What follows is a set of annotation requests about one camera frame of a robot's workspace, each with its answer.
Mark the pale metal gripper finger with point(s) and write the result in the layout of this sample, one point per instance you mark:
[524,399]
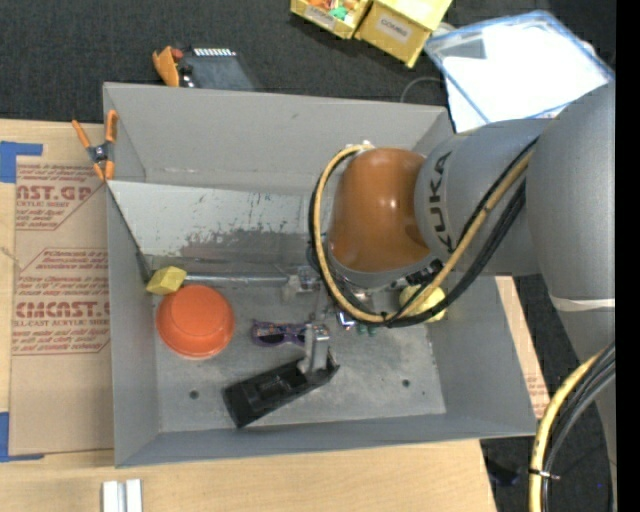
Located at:
[316,350]
[307,280]

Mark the purple sunglasses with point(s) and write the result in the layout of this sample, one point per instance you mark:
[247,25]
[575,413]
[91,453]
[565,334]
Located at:
[272,333]

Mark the pale yellow round fruit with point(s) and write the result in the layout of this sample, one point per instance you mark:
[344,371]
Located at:
[419,296]

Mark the black oblong case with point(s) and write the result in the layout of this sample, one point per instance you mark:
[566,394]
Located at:
[270,392]

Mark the grey metal rod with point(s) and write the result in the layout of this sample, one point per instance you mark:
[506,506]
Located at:
[235,278]

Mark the orange bowl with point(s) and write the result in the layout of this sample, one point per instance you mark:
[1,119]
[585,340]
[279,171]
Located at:
[195,321]

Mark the yellow angular block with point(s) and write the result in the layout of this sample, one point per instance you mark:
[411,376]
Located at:
[166,281]

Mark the grey metal bin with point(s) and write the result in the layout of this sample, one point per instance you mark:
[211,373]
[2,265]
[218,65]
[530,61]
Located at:
[250,135]

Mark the brown cardboard board, red print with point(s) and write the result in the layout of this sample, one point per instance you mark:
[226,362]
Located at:
[60,390]

